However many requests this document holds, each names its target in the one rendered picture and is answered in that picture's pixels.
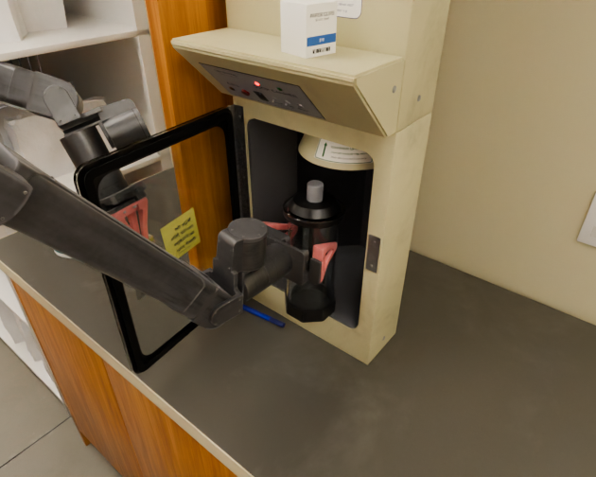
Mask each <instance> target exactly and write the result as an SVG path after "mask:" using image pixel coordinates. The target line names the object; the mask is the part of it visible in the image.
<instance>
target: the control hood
mask: <svg viewBox="0 0 596 477"><path fill-rule="evenodd" d="M171 44H172V46H173V48H174V49H175V50H176V51H177V52H178V53H180V54H181V55H182V56H183V57H184V58H185V59H186V60H187V61H188V62H189V63H190V64H191V65H193V66H194V67H195V68H196V69H197V70H198V71H199V72H200V73H201V74H202V75H203V76H204V77H205V78H207V79H208V80H209V81H210V82H211V83H212V84H213V85H214V86H215V87H216V88H217V89H218V90H219V91H221V92H222V93H223V94H227V95H231V94H230V93H229V92H228V91H227V90H226V89H225V88H224V87H223V86H222V85H221V84H220V83H219V82H218V81H217V80H216V79H215V78H214V77H212V76H211V75H210V74H209V73H208V72H207V71H206V70H205V69H204V68H203V67H202V66H201V65H200V64H199V62H200V63H205V64H209V65H213V66H217V67H221V68H225V69H229V70H234V71H237V72H241V73H246V74H250V75H254V76H258V77H262V78H266V79H270V80H278V81H282V82H285V83H290V84H294V85H298V86H300V88H301V89H302V90H303V91H304V93H305V94H306V95H307V97H308V98H309V99H310V100H311V102H312V103H313V104H314V105H315V107H316V108H317V109H318V110H319V112H320V113H321V114H322V115H323V117H324V118H325V119H326V120H325V119H321V118H318V117H315V116H311V115H306V116H310V117H313V118H317V119H320V120H323V121H327V122H330V123H334V124H338V125H341V126H344V127H348V128H351V129H355V130H359V131H362V132H366V133H371V134H375V135H379V136H382V137H386V138H387V137H388V136H390V135H392V134H394V133H395V131H396V123H397V116H398V108H399V100H400V93H401V85H402V78H403V70H404V62H405V60H404V59H403V57H399V56H394V55H388V54H382V53H376V52H371V51H365V50H359V49H354V48H348V47H342V46H336V52H335V53H332V54H327V55H323V56H318V57H313V58H308V59H305V58H301V57H298V56H294V55H291V54H288V53H285V52H281V37H280V36H274V35H269V34H263V33H257V32H251V31H246V30H240V29H234V28H229V27H226V28H221V29H216V30H211V31H206V32H202V33H196V34H191V35H186V36H182V37H177V38H172V40H171ZM231 96H234V97H239V96H235V95H231ZM241 98H244V99H248V98H245V97H241ZM248 100H250V101H254V102H258V103H261V104H265V105H269V106H272V105H270V104H266V103H262V102H259V101H255V100H251V99H248ZM272 107H275V108H279V109H282V110H286V111H290V112H293V113H296V114H300V115H305V114H301V113H297V112H294V111H291V110H287V109H283V108H280V107H276V106H272Z"/></svg>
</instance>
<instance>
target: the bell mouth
mask: <svg viewBox="0 0 596 477"><path fill-rule="evenodd" d="M298 151H299V152H300V154H301V155H302V156H303V157H304V158H305V159H306V160H308V161H309V162H310V163H313V164H315V165H318V166H321V167H324V168H332V169H338V170H366V169H373V168H374V161H373V159H372V157H371V156H370V155H369V154H368V153H367V152H365V151H362V150H357V149H353V148H350V147H347V146H344V145H341V144H338V143H334V142H331V141H328V140H324V139H322V138H319V137H315V136H312V135H309V134H304V136H303V138H302V140H301V142H300V144H299V147H298Z"/></svg>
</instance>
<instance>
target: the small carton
mask: <svg viewBox="0 0 596 477"><path fill-rule="evenodd" d="M337 9H338V1H335V0H280V15H281V52H285V53H288V54H291V55H294V56H298V57H301V58H305V59H308V58H313V57H318V56H323V55H327V54H332V53H335V52H336V32H337Z"/></svg>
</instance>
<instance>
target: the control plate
mask: <svg viewBox="0 0 596 477"><path fill-rule="evenodd" d="M199 64H200V65H201V66H202V67H203V68H204V69H205V70H206V71H207V72H208V73H209V74H210V75H211V76H212V77H214V78H215V79H216V80H217V81H218V82H219V83H220V84H221V85H222V86H223V87H224V88H225V89H226V90H227V91H228V92H229V93H230V94H231V95H235V96H239V97H245V98H248V99H251V100H255V101H259V102H262V103H266V104H270V105H272V106H276V107H280V108H283V109H287V110H291V111H294V112H297V113H301V114H305V115H311V116H315V117H318V118H321V119H325V118H324V117H323V115H322V114H321V113H320V112H319V110H318V109H317V108H316V107H315V105H314V104H313V103H312V102H311V100H310V99H309V98H308V97H307V95H306V94H305V93H304V91H303V90H302V89H301V88H300V86H298V85H294V84H290V83H285V82H282V81H278V80H274V79H266V78H262V77H258V76H254V75H250V74H246V73H241V72H237V71H234V70H229V69H225V68H221V67H217V66H213V65H209V64H205V63H200V62H199ZM254 81H256V82H258V83H259V84H260V86H258V85H256V84H255V83H254ZM229 86H231V87H233V88H234V89H235V91H234V90H231V89H230V88H229ZM276 87H280V88H282V89H283V92H281V91H279V90H278V89H277V88H276ZM242 89H243V90H246V91H247V92H249V93H250V95H249V96H245V95H244V94H242V93H241V90H242ZM254 91H256V92H259V93H262V94H263V96H264V97H265V98H266V99H267V100H268V101H265V100H262V99H260V98H259V97H258V95H257V94H256V93H255V92H254ZM272 97H274V98H276V99H277V101H275V102H272ZM285 100H286V101H288V102H289V103H290V104H288V106H286V105H285V103H286V102H285ZM297 104H300V105H302V106H303V107H304V108H301V109H298V105H297ZM325 120H326V119H325Z"/></svg>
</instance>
